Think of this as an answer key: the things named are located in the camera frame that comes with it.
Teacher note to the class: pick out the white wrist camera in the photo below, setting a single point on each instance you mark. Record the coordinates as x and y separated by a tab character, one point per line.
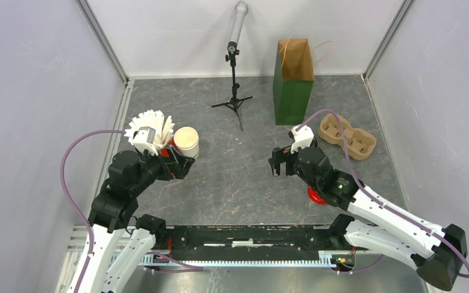
143	140
302	136

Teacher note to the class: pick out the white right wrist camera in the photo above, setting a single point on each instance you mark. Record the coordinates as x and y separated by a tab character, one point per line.
302	136

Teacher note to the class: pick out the red cup holder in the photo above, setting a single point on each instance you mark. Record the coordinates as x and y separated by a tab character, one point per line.
165	150

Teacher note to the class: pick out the brown pulp cup carriers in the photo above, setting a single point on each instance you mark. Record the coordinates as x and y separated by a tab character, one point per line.
360	143

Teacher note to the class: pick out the red horseshoe shaped object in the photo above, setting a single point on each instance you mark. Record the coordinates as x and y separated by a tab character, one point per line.
314	196

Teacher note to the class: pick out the white paper coffee cup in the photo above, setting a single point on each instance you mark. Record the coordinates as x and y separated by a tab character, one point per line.
186	140

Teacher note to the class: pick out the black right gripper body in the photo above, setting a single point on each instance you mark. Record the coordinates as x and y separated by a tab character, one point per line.
292	163

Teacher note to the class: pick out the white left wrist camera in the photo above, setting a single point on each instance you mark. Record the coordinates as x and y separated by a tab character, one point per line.
143	140

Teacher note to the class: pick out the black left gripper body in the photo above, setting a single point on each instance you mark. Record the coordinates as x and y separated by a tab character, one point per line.
170	169

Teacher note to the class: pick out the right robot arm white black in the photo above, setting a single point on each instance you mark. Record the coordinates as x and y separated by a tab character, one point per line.
436	253

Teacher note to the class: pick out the green brown paper bag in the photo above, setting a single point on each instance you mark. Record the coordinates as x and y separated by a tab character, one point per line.
293	80

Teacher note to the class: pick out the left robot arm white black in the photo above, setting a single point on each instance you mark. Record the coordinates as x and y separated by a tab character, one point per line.
130	174

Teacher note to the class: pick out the black tripod with grey tube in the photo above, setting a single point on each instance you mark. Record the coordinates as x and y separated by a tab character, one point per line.
241	11

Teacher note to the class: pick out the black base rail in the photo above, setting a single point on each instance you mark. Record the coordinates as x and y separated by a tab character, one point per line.
250	243

